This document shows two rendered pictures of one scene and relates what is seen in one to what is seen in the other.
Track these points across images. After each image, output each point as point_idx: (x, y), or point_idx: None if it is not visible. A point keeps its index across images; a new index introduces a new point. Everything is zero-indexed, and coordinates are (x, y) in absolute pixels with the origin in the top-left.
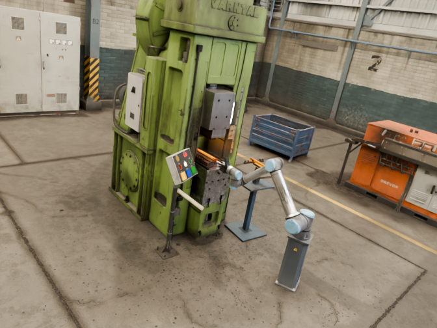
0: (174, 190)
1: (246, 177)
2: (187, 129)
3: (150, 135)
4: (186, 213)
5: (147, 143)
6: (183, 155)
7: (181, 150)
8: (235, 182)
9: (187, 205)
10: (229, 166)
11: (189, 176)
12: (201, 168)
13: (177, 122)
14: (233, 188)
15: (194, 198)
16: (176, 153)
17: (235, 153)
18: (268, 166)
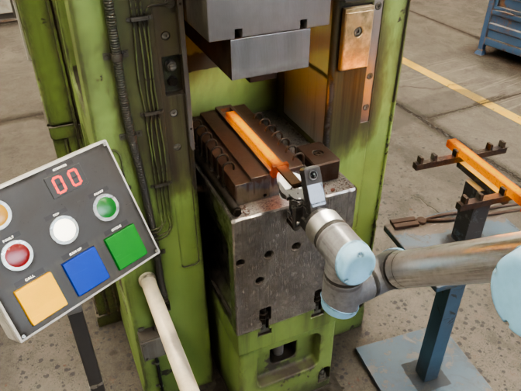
0: (69, 321)
1: (398, 268)
2: (111, 47)
3: (41, 74)
4: (205, 336)
5: (43, 102)
6: (53, 185)
7: (70, 153)
8: (340, 294)
9: (204, 313)
10: (319, 209)
11: (90, 288)
12: (218, 205)
13: (67, 12)
14: (337, 315)
15: (219, 298)
16: (15, 178)
17: (387, 123)
18: (515, 302)
